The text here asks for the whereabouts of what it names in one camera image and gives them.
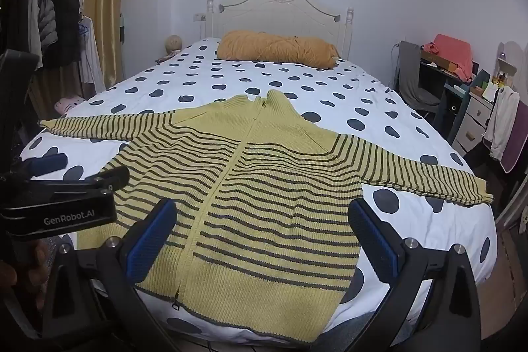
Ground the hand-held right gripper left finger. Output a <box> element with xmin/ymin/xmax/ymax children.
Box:
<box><xmin>41</xmin><ymin>197</ymin><xmax>182</xmax><ymax>352</ymax></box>

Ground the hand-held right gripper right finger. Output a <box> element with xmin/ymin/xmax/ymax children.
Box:
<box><xmin>346</xmin><ymin>197</ymin><xmax>483</xmax><ymax>352</ymax></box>

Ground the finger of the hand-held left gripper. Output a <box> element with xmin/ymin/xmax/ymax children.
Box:
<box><xmin>84</xmin><ymin>166</ymin><xmax>130</xmax><ymax>194</ymax></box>
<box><xmin>25</xmin><ymin>153</ymin><xmax>69</xmax><ymax>176</ymax></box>

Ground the yellow striped knit sweater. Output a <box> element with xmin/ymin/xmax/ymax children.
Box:
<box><xmin>38</xmin><ymin>90</ymin><xmax>494</xmax><ymax>344</ymax></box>

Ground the person's left hand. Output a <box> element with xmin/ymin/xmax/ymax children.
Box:
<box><xmin>0</xmin><ymin>239</ymin><xmax>56</xmax><ymax>311</ymax></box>

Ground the pink plush toy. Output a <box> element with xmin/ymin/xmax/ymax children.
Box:
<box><xmin>55</xmin><ymin>96</ymin><xmax>88</xmax><ymax>116</ymax></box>

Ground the white hanging garment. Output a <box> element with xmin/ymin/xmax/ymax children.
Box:
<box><xmin>74</xmin><ymin>0</ymin><xmax>107</xmax><ymax>94</ymax></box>

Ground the dark hanging coat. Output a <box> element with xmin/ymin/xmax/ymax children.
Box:
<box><xmin>0</xmin><ymin>0</ymin><xmax>34</xmax><ymax>56</ymax></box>

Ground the grey hanging jacket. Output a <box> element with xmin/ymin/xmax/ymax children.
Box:
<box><xmin>36</xmin><ymin>0</ymin><xmax>56</xmax><ymax>45</ymax></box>

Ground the white drawer cabinet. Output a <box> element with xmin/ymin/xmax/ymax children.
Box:
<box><xmin>451</xmin><ymin>88</ymin><xmax>496</xmax><ymax>155</ymax></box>

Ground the beige round-headed doll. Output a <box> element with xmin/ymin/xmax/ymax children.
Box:
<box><xmin>156</xmin><ymin>34</ymin><xmax>184</xmax><ymax>63</ymax></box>

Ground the black hanging jacket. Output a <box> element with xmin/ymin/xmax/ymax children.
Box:
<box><xmin>40</xmin><ymin>0</ymin><xmax>83</xmax><ymax>68</ymax></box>

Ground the dark desk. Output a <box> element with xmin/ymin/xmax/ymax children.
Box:
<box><xmin>418</xmin><ymin>59</ymin><xmax>473</xmax><ymax>144</ymax></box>

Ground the purple cloth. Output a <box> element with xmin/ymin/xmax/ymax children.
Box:
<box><xmin>498</xmin><ymin>100</ymin><xmax>528</xmax><ymax>174</ymax></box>

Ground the grey garment on chair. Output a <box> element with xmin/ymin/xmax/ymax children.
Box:
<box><xmin>395</xmin><ymin>41</ymin><xmax>443</xmax><ymax>114</ymax></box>

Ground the white draped garment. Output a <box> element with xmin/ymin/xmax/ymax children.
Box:
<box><xmin>482</xmin><ymin>86</ymin><xmax>521</xmax><ymax>162</ymax></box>

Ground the polka dot bed sheet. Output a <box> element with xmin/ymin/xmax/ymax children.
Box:
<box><xmin>18</xmin><ymin>36</ymin><xmax>498</xmax><ymax>348</ymax></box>

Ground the brown cardboard box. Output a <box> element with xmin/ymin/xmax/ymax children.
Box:
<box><xmin>420</xmin><ymin>49</ymin><xmax>459</xmax><ymax>76</ymax></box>

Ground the red-orange box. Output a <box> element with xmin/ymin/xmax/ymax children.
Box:
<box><xmin>421</xmin><ymin>34</ymin><xmax>475</xmax><ymax>82</ymax></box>

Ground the orange quilted pillow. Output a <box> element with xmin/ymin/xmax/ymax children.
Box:
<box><xmin>216</xmin><ymin>30</ymin><xmax>340</xmax><ymax>69</ymax></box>

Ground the cream bed headboard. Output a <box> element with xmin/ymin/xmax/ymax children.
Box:
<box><xmin>201</xmin><ymin>0</ymin><xmax>355</xmax><ymax>60</ymax></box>

